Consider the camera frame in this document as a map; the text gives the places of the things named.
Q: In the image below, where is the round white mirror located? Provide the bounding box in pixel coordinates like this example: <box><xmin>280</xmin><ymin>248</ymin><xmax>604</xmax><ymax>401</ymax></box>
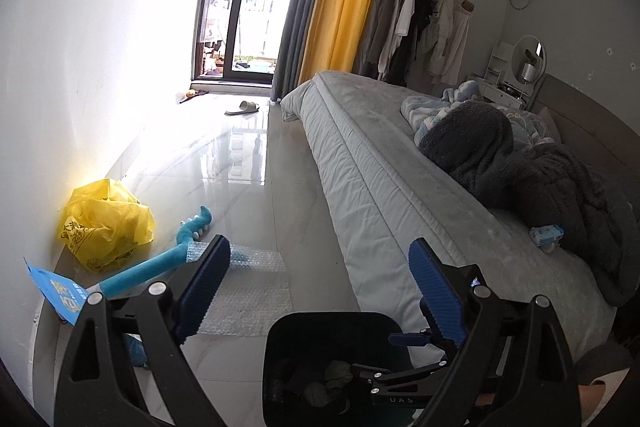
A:
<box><xmin>511</xmin><ymin>35</ymin><xmax>548</xmax><ymax>88</ymax></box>

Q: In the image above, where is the white dresser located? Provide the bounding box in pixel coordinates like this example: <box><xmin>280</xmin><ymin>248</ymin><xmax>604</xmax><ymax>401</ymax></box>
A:
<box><xmin>472</xmin><ymin>79</ymin><xmax>538</xmax><ymax>110</ymax></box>

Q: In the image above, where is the hanging white shirt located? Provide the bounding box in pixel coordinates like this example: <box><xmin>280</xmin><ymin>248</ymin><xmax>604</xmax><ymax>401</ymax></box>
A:
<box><xmin>377</xmin><ymin>0</ymin><xmax>416</xmax><ymax>75</ymax></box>

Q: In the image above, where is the grey bed headboard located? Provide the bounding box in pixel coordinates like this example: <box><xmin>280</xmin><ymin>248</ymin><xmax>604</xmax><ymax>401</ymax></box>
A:
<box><xmin>530</xmin><ymin>74</ymin><xmax>640</xmax><ymax>188</ymax></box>

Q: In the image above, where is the white fluffy cloth ball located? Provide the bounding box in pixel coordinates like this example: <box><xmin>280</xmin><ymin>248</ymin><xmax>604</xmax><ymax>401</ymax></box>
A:
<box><xmin>302</xmin><ymin>382</ymin><xmax>331</xmax><ymax>408</ymax></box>

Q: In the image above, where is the blue tissue packet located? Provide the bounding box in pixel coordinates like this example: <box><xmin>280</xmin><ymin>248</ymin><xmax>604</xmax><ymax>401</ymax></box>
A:
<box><xmin>530</xmin><ymin>224</ymin><xmax>565</xmax><ymax>250</ymax></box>

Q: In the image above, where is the grey bed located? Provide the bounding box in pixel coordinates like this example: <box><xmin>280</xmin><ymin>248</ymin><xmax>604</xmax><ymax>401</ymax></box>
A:
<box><xmin>280</xmin><ymin>69</ymin><xmax>621</xmax><ymax>368</ymax></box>

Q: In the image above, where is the white cloth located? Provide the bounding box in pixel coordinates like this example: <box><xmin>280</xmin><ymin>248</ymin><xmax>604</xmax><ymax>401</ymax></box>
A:
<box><xmin>324</xmin><ymin>359</ymin><xmax>353</xmax><ymax>390</ymax></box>

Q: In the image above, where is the hanging white jacket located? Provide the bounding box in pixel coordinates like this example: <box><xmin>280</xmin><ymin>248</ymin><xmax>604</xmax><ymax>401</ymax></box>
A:
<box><xmin>425</xmin><ymin>0</ymin><xmax>456</xmax><ymax>75</ymax></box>

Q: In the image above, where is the dark grey fleece blanket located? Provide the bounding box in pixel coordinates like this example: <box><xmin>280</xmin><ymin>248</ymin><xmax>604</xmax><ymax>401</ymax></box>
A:
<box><xmin>417</xmin><ymin>101</ymin><xmax>640</xmax><ymax>308</ymax></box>

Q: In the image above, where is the black trash bin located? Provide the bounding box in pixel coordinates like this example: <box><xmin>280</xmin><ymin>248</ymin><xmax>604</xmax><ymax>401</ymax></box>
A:
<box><xmin>262</xmin><ymin>311</ymin><xmax>416</xmax><ymax>427</ymax></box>

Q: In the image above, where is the yellow plastic bag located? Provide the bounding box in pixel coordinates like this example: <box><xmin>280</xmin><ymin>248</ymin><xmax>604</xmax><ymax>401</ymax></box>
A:
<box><xmin>59</xmin><ymin>178</ymin><xmax>156</xmax><ymax>273</ymax></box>

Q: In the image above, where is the person's right forearm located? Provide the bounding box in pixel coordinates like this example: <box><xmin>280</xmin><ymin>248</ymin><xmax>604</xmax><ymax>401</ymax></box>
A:
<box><xmin>572</xmin><ymin>342</ymin><xmax>636</xmax><ymax>427</ymax></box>

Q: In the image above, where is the small white shelf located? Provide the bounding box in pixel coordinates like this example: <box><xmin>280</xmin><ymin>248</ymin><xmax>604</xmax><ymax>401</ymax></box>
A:
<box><xmin>484</xmin><ymin>44</ymin><xmax>513</xmax><ymax>82</ymax></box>

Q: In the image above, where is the clear bubble wrap sheet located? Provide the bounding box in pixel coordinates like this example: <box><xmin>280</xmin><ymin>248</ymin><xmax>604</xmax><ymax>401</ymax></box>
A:
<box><xmin>185</xmin><ymin>242</ymin><xmax>293</xmax><ymax>338</ymax></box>

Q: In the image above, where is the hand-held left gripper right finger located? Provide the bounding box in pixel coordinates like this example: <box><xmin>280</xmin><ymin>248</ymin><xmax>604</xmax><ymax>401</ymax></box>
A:
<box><xmin>408</xmin><ymin>238</ymin><xmax>583</xmax><ymax>427</ymax></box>

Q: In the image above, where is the blue dinosaur toy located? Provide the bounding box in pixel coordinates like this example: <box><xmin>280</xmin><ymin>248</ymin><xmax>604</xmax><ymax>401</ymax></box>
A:
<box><xmin>97</xmin><ymin>205</ymin><xmax>213</xmax><ymax>298</ymax></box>

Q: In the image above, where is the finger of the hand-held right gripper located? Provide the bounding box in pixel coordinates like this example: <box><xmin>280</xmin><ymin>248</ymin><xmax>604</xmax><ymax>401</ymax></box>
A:
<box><xmin>349</xmin><ymin>357</ymin><xmax>453</xmax><ymax>390</ymax></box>
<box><xmin>389</xmin><ymin>328</ymin><xmax>458</xmax><ymax>360</ymax></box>

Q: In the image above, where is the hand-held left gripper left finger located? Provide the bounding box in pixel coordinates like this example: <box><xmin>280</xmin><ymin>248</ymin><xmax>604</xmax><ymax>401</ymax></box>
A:
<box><xmin>54</xmin><ymin>234</ymin><xmax>232</xmax><ymax>427</ymax></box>

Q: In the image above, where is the blue patterned blanket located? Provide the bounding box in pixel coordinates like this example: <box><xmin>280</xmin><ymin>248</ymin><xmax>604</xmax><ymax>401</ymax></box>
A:
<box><xmin>400</xmin><ymin>79</ymin><xmax>556</xmax><ymax>145</ymax></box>

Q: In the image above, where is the hanging pink garment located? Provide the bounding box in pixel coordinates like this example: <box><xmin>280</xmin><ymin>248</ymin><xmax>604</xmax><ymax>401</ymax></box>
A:
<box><xmin>450</xmin><ymin>0</ymin><xmax>473</xmax><ymax>78</ymax></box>

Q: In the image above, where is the blue paper bag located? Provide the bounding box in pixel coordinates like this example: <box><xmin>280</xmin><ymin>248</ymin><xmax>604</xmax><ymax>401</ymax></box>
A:
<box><xmin>22</xmin><ymin>258</ymin><xmax>103</xmax><ymax>328</ymax></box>

